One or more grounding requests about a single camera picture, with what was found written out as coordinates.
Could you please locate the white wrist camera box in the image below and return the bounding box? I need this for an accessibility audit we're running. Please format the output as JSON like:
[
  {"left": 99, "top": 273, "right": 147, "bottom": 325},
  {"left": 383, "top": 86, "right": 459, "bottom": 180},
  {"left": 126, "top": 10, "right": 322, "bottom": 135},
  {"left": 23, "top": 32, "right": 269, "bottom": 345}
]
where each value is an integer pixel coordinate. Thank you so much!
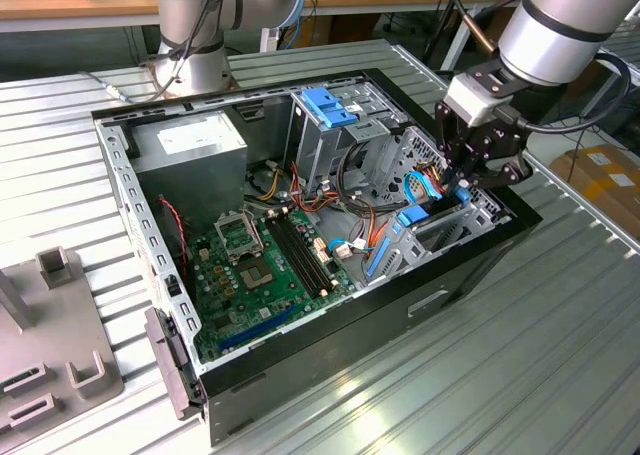
[{"left": 446, "top": 73, "right": 502, "bottom": 127}]

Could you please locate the grey parts rack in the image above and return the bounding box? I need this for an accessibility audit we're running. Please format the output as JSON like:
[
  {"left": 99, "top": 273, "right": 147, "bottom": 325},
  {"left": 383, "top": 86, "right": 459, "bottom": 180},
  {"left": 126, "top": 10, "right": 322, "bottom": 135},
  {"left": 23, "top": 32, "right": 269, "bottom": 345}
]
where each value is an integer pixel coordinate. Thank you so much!
[{"left": 0, "top": 246, "right": 126, "bottom": 449}]

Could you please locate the grey power supply unit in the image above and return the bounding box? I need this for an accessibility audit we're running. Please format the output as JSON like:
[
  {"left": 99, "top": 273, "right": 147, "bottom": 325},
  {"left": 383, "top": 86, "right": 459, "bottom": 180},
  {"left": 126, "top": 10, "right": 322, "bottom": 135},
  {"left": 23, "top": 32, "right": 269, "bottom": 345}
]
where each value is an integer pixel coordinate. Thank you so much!
[{"left": 127, "top": 109, "right": 250, "bottom": 234}]

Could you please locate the metal socket cover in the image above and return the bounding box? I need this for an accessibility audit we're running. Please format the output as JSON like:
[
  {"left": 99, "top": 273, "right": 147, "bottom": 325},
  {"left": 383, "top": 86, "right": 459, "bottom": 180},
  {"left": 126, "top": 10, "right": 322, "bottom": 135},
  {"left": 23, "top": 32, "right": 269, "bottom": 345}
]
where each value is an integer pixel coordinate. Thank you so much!
[{"left": 213, "top": 210, "right": 265, "bottom": 267}]

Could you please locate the thin blue wire white plug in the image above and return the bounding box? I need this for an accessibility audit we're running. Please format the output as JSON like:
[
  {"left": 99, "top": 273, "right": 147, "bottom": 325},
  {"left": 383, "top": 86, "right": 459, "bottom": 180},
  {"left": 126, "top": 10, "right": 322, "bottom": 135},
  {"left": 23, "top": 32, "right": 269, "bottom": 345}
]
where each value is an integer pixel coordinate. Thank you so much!
[{"left": 327, "top": 235, "right": 377, "bottom": 261}]

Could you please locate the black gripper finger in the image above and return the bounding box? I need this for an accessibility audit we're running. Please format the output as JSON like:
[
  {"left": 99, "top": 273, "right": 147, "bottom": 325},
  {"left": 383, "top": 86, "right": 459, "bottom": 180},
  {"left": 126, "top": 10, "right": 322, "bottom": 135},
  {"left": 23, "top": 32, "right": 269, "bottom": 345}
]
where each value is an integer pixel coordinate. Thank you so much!
[
  {"left": 460, "top": 149, "right": 535, "bottom": 191},
  {"left": 433, "top": 101, "right": 475, "bottom": 190}
]

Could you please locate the brown square base plate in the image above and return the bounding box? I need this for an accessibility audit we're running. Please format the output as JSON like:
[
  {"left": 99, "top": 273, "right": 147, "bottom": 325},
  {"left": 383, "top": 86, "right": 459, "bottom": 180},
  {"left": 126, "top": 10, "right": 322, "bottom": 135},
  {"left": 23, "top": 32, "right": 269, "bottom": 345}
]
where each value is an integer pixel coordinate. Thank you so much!
[{"left": 143, "top": 58, "right": 237, "bottom": 100}]

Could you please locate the green RAM stick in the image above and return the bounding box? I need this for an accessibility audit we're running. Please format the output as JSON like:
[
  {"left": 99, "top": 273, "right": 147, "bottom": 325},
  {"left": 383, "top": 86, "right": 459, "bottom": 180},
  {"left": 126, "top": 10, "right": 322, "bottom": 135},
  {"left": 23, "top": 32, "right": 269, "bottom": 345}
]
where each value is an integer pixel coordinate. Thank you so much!
[{"left": 0, "top": 368, "right": 39, "bottom": 394}]

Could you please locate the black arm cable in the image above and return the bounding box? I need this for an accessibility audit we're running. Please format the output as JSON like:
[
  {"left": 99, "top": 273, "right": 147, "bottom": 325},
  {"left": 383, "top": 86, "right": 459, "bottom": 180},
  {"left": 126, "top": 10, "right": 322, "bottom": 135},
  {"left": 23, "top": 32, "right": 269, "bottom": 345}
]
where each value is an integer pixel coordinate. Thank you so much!
[
  {"left": 79, "top": 69, "right": 166, "bottom": 104},
  {"left": 499, "top": 52, "right": 632, "bottom": 136}
]

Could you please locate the red black twisted wire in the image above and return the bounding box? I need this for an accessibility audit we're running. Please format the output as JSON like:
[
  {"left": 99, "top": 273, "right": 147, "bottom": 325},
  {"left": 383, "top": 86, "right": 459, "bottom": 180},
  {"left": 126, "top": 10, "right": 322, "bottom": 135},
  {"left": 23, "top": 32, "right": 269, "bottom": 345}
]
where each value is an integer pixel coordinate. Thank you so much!
[{"left": 158, "top": 197, "right": 192, "bottom": 282}]

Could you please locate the orange power wire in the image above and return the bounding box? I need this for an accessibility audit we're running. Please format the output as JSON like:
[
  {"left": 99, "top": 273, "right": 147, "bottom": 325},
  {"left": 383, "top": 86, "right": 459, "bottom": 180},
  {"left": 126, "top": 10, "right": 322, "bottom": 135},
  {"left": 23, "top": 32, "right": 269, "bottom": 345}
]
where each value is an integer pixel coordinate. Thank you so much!
[{"left": 355, "top": 159, "right": 450, "bottom": 254}]

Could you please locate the hard disk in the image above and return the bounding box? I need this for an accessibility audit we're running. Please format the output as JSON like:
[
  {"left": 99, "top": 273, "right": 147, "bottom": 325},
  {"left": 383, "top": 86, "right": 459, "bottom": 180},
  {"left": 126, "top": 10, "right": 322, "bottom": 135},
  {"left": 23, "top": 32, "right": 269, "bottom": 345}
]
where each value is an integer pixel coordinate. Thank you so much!
[{"left": 367, "top": 187, "right": 472, "bottom": 280}]

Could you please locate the blue data wire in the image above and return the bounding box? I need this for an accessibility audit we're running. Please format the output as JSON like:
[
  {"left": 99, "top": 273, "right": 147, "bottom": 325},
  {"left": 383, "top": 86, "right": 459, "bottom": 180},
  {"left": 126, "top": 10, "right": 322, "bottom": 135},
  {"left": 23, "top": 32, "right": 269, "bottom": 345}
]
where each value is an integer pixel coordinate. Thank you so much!
[{"left": 403, "top": 170, "right": 437, "bottom": 204}]

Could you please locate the brown cardboard box with labels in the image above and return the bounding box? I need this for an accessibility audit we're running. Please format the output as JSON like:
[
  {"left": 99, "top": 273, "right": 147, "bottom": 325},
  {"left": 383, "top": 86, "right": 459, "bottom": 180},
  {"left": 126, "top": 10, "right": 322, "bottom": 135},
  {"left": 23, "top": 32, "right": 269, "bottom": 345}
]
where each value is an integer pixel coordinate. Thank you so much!
[{"left": 548, "top": 143, "right": 640, "bottom": 236}]

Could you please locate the coloured power wire bundle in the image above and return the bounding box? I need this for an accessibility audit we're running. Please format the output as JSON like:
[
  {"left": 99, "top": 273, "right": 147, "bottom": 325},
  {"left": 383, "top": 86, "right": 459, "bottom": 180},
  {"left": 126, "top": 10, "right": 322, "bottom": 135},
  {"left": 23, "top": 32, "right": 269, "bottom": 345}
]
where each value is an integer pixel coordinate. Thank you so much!
[{"left": 247, "top": 158, "right": 351, "bottom": 215}]

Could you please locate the green motherboard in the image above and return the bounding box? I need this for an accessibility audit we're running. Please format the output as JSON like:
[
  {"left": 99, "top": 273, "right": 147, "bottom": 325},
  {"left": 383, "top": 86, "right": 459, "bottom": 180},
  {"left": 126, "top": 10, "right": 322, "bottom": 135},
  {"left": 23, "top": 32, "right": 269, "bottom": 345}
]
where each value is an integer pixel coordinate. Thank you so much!
[{"left": 187, "top": 205, "right": 359, "bottom": 364}]

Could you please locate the blue plastic drive latch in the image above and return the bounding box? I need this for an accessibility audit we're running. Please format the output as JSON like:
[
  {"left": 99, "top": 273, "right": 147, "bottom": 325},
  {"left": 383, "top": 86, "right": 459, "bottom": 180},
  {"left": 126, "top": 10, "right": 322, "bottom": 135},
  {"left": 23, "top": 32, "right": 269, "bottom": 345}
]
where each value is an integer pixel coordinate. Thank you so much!
[{"left": 301, "top": 87, "right": 361, "bottom": 130}]

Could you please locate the blue expansion slot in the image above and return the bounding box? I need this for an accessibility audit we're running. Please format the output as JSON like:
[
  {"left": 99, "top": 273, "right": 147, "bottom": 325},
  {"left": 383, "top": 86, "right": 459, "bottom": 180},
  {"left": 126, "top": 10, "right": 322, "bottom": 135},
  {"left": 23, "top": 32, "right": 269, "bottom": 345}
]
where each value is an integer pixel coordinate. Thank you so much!
[{"left": 218, "top": 302, "right": 297, "bottom": 352}]

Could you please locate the black RAM slot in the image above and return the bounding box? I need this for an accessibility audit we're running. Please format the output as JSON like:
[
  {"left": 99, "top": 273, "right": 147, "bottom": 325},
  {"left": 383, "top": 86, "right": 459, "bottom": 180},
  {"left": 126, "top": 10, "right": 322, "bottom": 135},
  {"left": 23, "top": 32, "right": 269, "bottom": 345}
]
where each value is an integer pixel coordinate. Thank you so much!
[
  {"left": 263, "top": 215, "right": 324, "bottom": 300},
  {"left": 277, "top": 210, "right": 336, "bottom": 292}
]

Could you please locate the grey metal drive cage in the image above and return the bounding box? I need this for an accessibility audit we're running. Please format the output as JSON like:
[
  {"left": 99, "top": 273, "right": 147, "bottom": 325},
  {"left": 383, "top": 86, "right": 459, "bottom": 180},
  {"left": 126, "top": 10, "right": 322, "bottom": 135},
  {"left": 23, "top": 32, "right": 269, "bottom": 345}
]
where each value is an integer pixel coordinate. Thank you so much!
[{"left": 284, "top": 80, "right": 409, "bottom": 201}]

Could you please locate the grey metal disk bay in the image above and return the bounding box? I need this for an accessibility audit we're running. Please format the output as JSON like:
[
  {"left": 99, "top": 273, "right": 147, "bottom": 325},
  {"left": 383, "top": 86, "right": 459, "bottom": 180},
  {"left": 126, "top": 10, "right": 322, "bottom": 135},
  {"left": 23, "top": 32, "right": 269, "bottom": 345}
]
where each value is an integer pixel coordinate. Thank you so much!
[{"left": 362, "top": 124, "right": 514, "bottom": 286}]

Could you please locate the black open PC case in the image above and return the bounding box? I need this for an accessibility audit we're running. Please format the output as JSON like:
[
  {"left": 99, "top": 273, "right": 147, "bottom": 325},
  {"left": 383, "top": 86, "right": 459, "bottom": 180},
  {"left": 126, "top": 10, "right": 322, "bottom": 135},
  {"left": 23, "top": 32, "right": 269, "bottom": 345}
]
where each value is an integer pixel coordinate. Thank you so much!
[{"left": 89, "top": 67, "right": 544, "bottom": 449}]

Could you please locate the CPU socket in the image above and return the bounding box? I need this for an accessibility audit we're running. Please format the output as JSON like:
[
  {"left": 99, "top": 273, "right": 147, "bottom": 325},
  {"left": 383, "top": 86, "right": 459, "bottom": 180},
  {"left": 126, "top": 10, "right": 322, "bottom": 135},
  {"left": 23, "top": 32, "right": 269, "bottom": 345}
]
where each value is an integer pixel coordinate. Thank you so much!
[{"left": 234, "top": 255, "right": 277, "bottom": 292}]

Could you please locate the grey plastic case latch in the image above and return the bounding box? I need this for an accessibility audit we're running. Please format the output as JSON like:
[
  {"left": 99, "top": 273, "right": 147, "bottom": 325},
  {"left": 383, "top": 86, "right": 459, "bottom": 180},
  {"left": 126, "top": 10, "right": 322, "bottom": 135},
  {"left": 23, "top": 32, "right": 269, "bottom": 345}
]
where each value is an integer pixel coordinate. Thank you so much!
[{"left": 143, "top": 306, "right": 207, "bottom": 422}]

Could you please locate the metal slat side table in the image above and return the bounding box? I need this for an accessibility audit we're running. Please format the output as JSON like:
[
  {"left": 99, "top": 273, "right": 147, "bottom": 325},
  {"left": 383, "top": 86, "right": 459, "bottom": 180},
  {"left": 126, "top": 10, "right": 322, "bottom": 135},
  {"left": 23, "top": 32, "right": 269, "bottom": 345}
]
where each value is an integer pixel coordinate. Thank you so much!
[{"left": 597, "top": 19, "right": 640, "bottom": 121}]

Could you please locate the black wire bundle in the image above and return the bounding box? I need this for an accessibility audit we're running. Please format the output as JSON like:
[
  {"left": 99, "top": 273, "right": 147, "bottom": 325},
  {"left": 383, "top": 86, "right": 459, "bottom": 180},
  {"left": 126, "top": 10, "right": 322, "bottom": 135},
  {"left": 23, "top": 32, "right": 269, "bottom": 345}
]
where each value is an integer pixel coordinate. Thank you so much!
[{"left": 335, "top": 139, "right": 401, "bottom": 221}]

